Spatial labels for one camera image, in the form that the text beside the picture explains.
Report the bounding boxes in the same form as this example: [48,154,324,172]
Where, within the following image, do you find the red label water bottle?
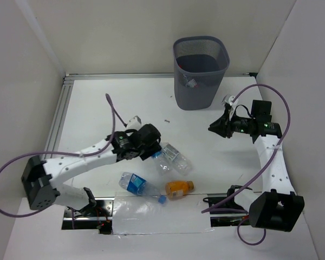
[178,63,203,88]

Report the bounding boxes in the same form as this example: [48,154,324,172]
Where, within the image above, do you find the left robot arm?
[21,123,161,216]

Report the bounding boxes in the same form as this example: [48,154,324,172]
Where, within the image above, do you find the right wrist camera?
[222,94,238,120]

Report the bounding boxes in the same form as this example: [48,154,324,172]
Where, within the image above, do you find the blue cap water bottle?
[119,172,167,205]

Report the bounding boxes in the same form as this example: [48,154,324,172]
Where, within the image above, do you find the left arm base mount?
[61,187,114,235]

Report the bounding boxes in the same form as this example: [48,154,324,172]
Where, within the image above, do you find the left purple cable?
[0,93,128,218]

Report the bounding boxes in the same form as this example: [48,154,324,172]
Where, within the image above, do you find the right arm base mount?
[203,185,248,228]

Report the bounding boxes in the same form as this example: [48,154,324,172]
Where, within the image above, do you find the orange juice bottle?
[165,180,194,200]

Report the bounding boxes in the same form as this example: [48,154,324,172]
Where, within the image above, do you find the Aquafina blue label bottle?
[151,151,172,175]

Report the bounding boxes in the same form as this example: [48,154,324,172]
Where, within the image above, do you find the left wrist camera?
[126,115,142,131]

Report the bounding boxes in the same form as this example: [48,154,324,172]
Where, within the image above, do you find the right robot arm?
[209,96,304,232]

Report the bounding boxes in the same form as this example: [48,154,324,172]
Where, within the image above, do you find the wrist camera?
[222,94,238,120]
[126,115,142,131]

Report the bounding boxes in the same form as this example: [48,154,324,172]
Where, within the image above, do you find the green label water bottle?
[161,142,192,176]

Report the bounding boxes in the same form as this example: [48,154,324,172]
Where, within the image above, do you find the grey mesh waste bin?
[173,36,230,111]

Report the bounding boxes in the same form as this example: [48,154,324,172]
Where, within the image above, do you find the aluminium frame rail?
[29,72,258,198]

